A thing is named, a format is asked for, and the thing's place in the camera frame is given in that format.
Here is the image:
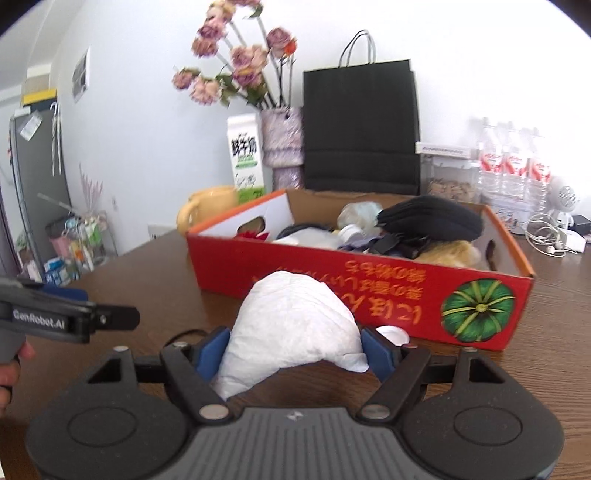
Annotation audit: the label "middle water bottle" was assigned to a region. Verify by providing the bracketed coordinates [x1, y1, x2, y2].
[498, 126, 525, 206]

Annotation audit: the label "white jar lid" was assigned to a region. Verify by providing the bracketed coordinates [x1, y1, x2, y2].
[338, 224, 365, 243]
[376, 325, 411, 346]

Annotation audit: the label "wire rack with items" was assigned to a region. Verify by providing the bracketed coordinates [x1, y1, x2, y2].
[15, 212, 118, 286]

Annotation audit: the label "purple cloth pouch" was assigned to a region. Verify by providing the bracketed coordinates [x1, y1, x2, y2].
[339, 237, 378, 253]

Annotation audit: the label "dried rose bouquet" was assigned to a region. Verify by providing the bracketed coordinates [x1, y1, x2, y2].
[171, 1, 297, 111]

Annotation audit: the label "black paper bag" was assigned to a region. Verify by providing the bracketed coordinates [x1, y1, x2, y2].
[303, 30, 421, 195]

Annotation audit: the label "clear plastic bag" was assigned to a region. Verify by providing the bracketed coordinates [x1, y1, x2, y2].
[337, 201, 383, 231]

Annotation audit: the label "white robot figurine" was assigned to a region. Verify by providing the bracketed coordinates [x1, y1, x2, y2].
[548, 177, 578, 229]

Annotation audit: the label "white green milk carton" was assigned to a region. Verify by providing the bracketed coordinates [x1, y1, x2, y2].
[226, 114, 266, 203]

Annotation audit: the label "clear seed container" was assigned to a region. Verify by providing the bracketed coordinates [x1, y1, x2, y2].
[422, 155, 480, 203]

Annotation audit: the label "water bottle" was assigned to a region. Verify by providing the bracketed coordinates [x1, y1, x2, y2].
[498, 126, 525, 206]
[478, 120, 502, 195]
[524, 129, 551, 213]

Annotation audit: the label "red cardboard box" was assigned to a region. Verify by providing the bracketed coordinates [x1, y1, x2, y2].
[186, 190, 535, 351]

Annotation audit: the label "right water bottle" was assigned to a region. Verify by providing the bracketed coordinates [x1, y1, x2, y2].
[524, 129, 551, 213]

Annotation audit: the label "yellow ceramic mug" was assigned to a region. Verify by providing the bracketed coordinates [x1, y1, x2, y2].
[176, 186, 238, 234]

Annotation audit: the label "red fabric rose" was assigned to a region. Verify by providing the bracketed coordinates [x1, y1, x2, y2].
[236, 231, 269, 242]

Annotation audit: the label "person left hand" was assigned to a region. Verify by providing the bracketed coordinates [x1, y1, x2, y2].
[0, 341, 35, 415]

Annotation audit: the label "navy blue zip case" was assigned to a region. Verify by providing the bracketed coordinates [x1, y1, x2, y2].
[377, 195, 483, 242]

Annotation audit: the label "white quilted pad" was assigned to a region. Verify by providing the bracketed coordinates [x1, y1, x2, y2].
[213, 271, 369, 400]

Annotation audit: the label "white flat box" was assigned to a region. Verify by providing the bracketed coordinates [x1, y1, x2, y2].
[416, 142, 476, 160]

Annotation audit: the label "thin black usb cable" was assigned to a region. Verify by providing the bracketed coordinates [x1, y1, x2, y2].
[162, 327, 209, 347]

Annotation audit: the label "white earphones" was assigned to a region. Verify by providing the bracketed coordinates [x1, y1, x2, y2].
[524, 213, 578, 258]

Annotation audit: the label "white charger block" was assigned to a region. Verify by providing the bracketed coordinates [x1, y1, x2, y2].
[561, 229, 587, 253]

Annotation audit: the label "left water bottle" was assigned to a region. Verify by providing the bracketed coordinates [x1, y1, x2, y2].
[478, 120, 502, 195]

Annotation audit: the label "black power adapter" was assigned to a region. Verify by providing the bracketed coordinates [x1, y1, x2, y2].
[572, 215, 591, 236]

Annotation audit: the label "yellow white plush toy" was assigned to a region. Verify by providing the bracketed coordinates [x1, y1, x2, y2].
[416, 240, 482, 268]

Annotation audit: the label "purple ceramic vase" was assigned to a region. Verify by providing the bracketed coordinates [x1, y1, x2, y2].
[260, 108, 304, 190]

